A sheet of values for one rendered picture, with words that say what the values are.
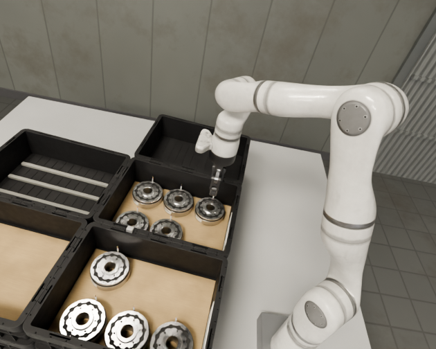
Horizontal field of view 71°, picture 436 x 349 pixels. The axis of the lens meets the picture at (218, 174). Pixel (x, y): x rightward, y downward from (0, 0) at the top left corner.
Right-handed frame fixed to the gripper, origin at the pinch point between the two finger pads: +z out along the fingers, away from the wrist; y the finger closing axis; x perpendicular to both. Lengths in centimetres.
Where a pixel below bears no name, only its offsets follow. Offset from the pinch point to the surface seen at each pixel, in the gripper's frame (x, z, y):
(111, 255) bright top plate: 23.8, 14.4, -23.0
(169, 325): 2.5, 14.5, -37.4
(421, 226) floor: -166, 101, 114
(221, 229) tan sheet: -5.7, 17.4, -2.4
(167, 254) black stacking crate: 8.2, 11.6, -20.1
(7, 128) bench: 99, 30, 34
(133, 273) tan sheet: 16.3, 17.3, -25.2
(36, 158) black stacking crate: 66, 17, 8
